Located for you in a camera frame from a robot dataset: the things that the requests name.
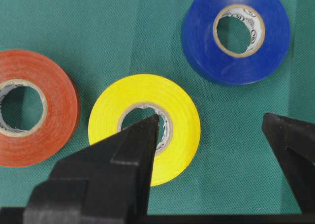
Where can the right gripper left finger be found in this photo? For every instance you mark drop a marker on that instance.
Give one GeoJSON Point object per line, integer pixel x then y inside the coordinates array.
{"type": "Point", "coordinates": [105, 183]}

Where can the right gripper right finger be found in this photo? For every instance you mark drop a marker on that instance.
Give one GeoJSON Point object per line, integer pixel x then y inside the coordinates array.
{"type": "Point", "coordinates": [293, 144]}

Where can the red tape roll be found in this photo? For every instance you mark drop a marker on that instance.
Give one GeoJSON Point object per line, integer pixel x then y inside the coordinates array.
{"type": "Point", "coordinates": [60, 102]}

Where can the yellow tape roll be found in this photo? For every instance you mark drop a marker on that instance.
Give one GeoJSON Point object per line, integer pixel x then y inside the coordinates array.
{"type": "Point", "coordinates": [182, 126]}

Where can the blue tape roll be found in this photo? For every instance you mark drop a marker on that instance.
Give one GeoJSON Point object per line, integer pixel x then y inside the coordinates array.
{"type": "Point", "coordinates": [269, 29]}

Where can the green table cloth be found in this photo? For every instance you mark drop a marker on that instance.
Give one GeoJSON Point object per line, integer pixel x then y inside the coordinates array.
{"type": "Point", "coordinates": [98, 42]}

